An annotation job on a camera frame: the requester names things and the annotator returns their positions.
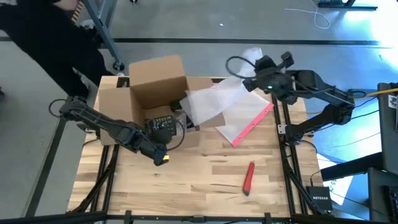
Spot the white floor cable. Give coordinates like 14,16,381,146
284,0,331,30

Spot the white paper sheet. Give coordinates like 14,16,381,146
316,154,354,206

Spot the brown cardboard box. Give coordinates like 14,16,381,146
94,55,226,150

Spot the red box cutter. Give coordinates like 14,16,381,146
242,161,256,197

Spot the pink-edged mesh zip pouch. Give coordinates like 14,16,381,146
215,90,275,147

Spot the grey metal wheeled cart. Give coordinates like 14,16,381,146
81,0,125,72

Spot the person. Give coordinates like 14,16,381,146
0,0,116,99

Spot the black ribbed foam block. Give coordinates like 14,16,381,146
70,0,85,25

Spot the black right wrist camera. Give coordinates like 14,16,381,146
280,51,295,68

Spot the black aluminium table frame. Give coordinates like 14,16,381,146
65,77,330,224

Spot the black desk panel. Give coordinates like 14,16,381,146
368,167,398,223

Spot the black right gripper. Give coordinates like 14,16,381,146
242,55,282,93

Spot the black stand base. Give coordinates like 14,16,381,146
317,0,379,11

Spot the black network switch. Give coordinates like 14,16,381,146
306,185,333,212

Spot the yellow cable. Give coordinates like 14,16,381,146
307,88,398,115

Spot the black equipment case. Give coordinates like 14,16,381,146
377,82,398,175

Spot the white bubble wrap sheet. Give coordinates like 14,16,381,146
179,47,265,127

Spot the black desk leg bar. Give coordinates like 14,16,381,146
320,151,384,182

